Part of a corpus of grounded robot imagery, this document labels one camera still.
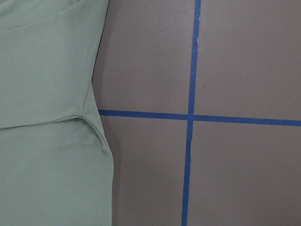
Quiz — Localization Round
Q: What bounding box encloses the olive green long-sleeve shirt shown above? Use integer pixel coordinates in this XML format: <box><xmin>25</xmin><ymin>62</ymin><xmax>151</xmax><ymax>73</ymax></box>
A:
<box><xmin>0</xmin><ymin>0</ymin><xmax>113</xmax><ymax>226</ymax></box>

